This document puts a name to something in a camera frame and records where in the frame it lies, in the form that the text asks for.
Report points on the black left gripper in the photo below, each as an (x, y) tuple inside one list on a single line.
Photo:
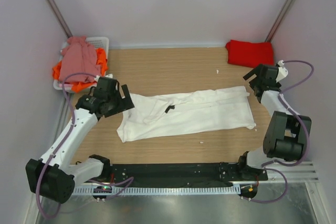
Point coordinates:
[(125, 103)]

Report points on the white slotted cable duct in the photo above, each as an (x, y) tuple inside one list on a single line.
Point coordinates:
[(96, 190)]

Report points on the folded red t-shirt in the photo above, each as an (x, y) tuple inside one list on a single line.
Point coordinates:
[(248, 54)]

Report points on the aluminium frame rail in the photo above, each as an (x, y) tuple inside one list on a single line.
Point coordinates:
[(296, 172)]

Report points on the orange t-shirt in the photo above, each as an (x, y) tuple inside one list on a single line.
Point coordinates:
[(79, 86)]

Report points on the white plastic laundry basket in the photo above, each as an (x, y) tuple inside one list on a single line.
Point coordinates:
[(97, 42)]

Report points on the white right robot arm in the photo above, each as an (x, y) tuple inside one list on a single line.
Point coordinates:
[(287, 139)]

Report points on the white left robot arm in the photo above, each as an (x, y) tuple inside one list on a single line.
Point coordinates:
[(60, 154)]

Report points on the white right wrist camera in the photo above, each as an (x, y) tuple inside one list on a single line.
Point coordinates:
[(282, 71)]

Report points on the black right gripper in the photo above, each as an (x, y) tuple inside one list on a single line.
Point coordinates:
[(255, 71)]

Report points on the pink t-shirt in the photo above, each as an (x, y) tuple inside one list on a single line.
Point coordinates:
[(79, 56)]

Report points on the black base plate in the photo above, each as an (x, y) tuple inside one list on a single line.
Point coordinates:
[(192, 175)]

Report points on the white printed t-shirt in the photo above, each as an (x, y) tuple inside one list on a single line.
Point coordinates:
[(186, 113)]

